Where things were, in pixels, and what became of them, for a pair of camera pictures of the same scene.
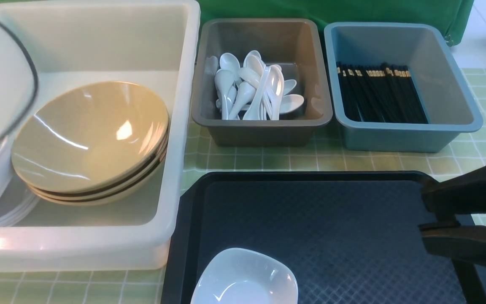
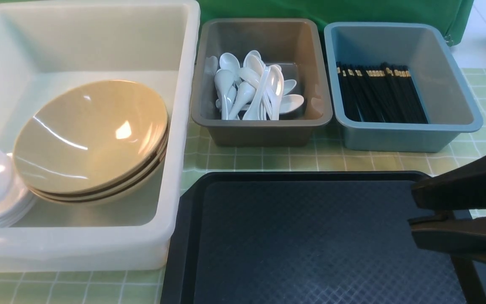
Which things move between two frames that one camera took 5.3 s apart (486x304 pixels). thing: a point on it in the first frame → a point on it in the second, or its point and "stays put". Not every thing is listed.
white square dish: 4,52 → 0,201
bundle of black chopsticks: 383,93 stays put
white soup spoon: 253,112 stays put
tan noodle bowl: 90,142 stays put
